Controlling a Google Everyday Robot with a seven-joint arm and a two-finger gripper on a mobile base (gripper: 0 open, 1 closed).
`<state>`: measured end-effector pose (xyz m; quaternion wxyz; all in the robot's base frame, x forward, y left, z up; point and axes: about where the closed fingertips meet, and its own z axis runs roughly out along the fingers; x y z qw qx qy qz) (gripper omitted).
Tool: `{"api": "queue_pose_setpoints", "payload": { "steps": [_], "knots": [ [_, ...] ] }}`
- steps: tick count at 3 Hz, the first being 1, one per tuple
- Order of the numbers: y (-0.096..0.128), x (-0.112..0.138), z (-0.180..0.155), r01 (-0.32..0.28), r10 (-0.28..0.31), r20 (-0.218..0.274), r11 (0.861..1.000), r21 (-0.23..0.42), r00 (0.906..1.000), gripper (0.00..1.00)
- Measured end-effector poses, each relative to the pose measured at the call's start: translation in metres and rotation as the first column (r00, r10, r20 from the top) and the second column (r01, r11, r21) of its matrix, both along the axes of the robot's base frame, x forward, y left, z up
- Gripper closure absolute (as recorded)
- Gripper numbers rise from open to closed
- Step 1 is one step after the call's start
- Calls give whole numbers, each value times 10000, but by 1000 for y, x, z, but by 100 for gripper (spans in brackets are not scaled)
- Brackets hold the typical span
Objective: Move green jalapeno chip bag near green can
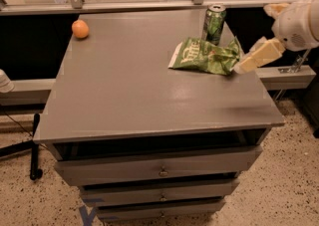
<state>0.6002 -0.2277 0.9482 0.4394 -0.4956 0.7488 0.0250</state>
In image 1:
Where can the top grey drawer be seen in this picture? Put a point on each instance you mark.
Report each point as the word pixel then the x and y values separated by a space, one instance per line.
pixel 128 169

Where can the grey drawer cabinet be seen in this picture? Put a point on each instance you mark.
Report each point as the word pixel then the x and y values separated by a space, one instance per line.
pixel 115 96

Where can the green soda can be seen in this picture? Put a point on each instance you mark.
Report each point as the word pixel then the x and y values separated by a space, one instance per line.
pixel 213 23

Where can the grey drawer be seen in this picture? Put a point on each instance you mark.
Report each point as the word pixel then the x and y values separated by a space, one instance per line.
pixel 159 209
pixel 196 189
pixel 128 169

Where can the green jalapeno chip bag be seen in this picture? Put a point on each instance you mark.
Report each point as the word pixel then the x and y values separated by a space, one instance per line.
pixel 194 54

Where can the orange fruit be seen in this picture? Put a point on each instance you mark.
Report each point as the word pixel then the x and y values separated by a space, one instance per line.
pixel 80 29

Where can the metal angle bracket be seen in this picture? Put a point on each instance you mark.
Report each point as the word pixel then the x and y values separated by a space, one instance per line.
pixel 296 66

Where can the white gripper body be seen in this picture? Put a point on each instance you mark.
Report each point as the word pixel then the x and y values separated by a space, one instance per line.
pixel 293 27

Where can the bottom grey drawer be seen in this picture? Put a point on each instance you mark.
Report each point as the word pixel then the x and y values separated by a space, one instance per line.
pixel 159 209

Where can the white cylindrical object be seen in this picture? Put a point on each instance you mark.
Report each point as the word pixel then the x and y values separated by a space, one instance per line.
pixel 6 85

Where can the blue floor tape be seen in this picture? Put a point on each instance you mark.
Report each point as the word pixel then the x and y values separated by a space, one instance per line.
pixel 89 216

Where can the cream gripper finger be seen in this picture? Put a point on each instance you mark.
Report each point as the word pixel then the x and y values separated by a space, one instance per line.
pixel 261 53
pixel 274 10

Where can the middle grey drawer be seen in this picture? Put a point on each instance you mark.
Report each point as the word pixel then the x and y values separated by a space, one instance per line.
pixel 196 189

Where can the black stand leg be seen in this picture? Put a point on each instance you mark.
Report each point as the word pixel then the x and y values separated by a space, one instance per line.
pixel 35 171

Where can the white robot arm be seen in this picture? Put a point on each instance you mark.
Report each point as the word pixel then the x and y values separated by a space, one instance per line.
pixel 295 28

